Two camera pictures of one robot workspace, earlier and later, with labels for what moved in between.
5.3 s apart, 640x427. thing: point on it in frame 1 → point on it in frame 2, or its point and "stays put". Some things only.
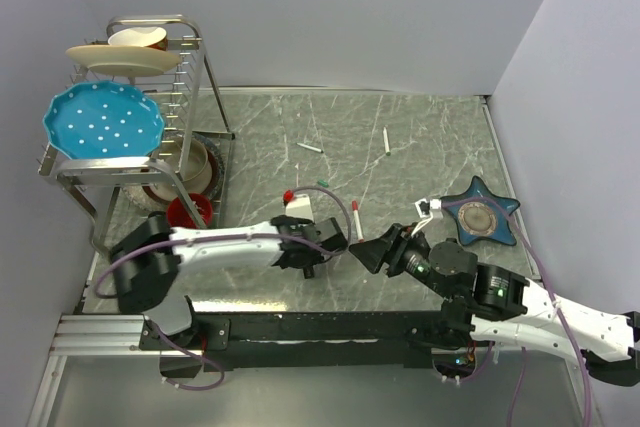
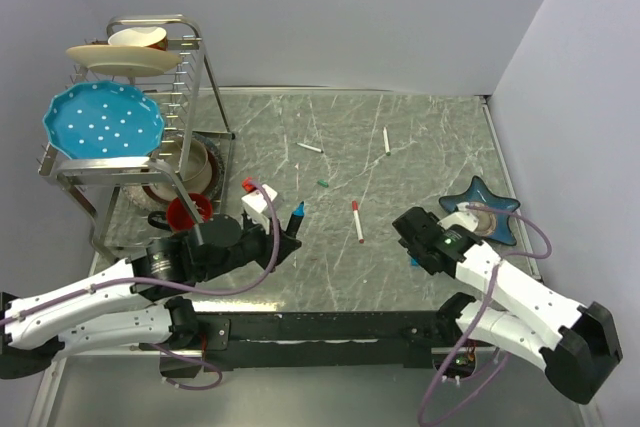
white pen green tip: [386, 141] stays put
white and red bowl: [150, 37] stays put
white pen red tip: [357, 221] stays put
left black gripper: [302, 223] → [283, 246]
